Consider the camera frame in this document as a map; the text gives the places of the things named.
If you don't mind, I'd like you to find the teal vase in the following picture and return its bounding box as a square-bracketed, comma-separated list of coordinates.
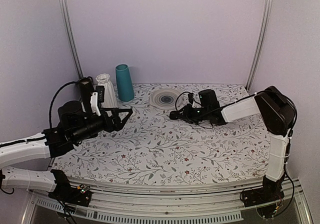
[115, 63, 135, 102]

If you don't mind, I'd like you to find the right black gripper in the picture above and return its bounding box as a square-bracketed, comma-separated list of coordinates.
[174, 103, 211, 125]

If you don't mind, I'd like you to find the black earbud charging case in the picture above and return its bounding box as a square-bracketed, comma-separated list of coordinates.
[169, 111, 179, 120]

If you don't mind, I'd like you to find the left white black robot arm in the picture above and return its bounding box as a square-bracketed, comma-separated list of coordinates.
[0, 100, 133, 201]

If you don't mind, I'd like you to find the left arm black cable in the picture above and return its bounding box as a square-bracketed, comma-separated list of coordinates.
[48, 80, 81, 130]

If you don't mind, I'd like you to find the black cylinder vase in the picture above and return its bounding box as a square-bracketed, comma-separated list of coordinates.
[78, 76, 94, 113]

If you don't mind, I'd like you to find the aluminium frame post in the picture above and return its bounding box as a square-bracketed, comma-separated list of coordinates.
[59, 0, 84, 79]
[245, 0, 273, 92]

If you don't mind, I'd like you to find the left aluminium frame post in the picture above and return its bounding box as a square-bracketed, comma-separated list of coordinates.
[59, 0, 84, 79]

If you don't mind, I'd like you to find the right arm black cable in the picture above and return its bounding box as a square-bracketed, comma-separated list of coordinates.
[174, 91, 298, 135]

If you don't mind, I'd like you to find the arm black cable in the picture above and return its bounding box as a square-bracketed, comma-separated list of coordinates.
[48, 80, 81, 130]
[174, 91, 298, 135]

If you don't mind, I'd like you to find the right aluminium frame post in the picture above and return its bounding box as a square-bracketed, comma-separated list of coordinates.
[245, 0, 273, 92]

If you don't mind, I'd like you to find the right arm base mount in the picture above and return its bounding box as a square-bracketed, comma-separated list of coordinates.
[239, 187, 285, 219]

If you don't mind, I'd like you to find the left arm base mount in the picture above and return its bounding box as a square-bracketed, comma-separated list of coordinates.
[48, 183, 93, 207]

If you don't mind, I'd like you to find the spiral patterned plate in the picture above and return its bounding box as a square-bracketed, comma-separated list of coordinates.
[149, 88, 182, 111]

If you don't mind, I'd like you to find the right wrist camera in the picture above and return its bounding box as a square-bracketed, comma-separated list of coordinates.
[187, 92, 196, 108]

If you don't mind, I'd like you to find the white ribbed vase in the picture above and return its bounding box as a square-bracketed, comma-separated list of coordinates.
[96, 73, 118, 108]

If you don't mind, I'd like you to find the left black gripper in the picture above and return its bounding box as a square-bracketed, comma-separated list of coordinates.
[71, 107, 133, 144]

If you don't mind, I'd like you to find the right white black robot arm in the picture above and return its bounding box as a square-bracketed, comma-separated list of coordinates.
[169, 86, 298, 202]

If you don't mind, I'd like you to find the aluminium front rail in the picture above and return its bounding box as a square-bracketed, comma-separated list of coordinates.
[22, 179, 313, 224]

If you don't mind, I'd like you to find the floral tablecloth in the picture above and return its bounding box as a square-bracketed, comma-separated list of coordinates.
[51, 82, 285, 188]

